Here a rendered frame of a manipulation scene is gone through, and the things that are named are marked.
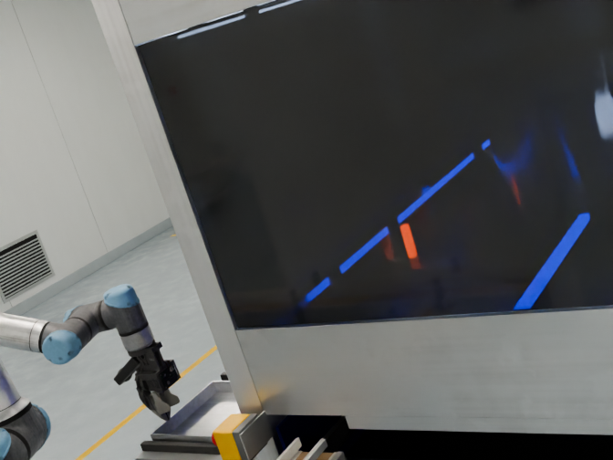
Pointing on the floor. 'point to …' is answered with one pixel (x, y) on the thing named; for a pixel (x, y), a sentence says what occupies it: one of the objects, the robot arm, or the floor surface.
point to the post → (182, 213)
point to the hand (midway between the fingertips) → (163, 415)
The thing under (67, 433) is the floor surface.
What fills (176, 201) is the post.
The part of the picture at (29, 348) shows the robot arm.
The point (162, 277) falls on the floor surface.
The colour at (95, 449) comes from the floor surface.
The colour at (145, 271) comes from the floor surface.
